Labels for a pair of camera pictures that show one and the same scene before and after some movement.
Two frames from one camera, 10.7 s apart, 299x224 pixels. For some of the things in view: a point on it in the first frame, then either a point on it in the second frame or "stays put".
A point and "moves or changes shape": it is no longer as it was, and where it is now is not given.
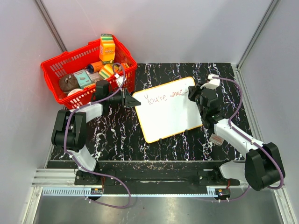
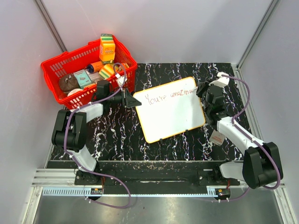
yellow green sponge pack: (106, 71) stays put
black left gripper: (130, 101) stays put
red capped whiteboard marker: (185, 92) moves or changes shape
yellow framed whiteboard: (164, 111) stays put
